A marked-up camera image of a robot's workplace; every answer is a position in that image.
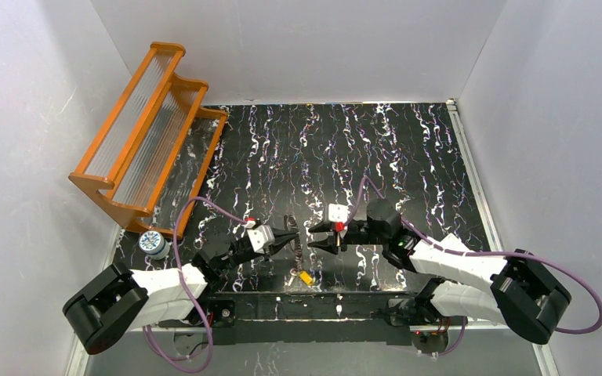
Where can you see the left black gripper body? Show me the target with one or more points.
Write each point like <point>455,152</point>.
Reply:
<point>248,253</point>

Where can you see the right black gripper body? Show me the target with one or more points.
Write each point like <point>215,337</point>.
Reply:
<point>344,236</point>

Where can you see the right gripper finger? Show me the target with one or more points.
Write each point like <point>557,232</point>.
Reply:
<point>329,244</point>
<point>322,227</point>

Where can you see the white keyring holder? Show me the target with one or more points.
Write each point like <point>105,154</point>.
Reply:
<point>292,225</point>

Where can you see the yellow tagged key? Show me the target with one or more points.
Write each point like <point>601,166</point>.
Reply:
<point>306,278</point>

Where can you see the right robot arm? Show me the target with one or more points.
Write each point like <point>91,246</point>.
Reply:
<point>511,290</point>

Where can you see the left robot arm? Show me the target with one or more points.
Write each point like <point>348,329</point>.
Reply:
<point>120,299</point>

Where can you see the orange wooden rack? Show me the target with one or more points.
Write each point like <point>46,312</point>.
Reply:
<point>128,168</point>

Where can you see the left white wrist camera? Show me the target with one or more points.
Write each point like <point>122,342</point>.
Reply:
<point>260,235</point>

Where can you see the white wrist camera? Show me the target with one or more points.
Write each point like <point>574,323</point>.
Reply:
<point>337,215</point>
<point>260,235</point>

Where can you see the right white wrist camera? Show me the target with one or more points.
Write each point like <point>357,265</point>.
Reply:
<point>337,215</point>

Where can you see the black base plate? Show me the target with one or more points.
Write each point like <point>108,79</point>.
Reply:
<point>258,317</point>

